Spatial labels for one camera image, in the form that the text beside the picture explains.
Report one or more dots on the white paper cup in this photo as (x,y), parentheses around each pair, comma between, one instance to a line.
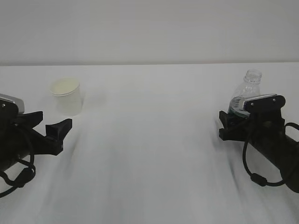
(66,92)

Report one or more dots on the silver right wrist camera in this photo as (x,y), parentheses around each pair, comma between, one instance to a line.
(262,103)

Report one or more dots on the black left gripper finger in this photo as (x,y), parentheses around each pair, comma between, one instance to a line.
(58,131)
(29,119)

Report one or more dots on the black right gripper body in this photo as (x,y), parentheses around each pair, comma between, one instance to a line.
(256,126)

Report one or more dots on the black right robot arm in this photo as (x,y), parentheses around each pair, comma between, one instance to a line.
(282,151)

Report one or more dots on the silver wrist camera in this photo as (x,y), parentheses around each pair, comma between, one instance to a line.
(17,101)
(262,103)

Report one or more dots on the clear bottle green label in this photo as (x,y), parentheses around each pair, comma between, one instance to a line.
(248,88)

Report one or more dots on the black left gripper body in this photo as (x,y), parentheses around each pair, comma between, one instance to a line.
(25,140)

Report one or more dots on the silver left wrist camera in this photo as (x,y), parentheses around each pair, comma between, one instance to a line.
(17,101)

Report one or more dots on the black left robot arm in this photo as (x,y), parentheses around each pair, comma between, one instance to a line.
(8,113)

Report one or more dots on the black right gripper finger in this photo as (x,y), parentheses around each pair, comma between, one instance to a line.
(232,134)
(228,120)

